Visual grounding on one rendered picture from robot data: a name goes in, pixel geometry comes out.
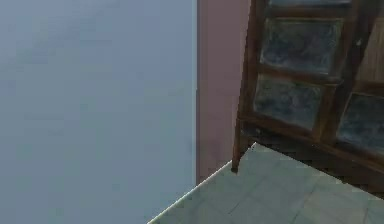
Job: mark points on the dark wooden glazed cabinet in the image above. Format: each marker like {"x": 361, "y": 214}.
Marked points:
{"x": 330, "y": 100}

